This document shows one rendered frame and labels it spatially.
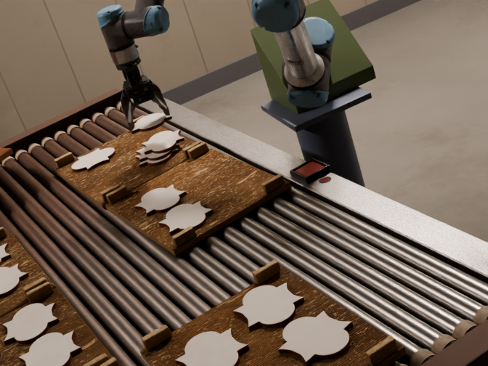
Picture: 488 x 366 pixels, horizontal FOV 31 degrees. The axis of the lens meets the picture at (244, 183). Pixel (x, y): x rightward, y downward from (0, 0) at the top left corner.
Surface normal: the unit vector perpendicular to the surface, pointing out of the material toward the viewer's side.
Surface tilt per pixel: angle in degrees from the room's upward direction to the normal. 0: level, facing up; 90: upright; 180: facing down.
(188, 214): 0
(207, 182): 0
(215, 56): 90
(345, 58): 45
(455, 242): 0
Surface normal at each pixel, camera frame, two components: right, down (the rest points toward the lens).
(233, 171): -0.29, -0.85
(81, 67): 0.36, 0.32
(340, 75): 0.07, -0.38
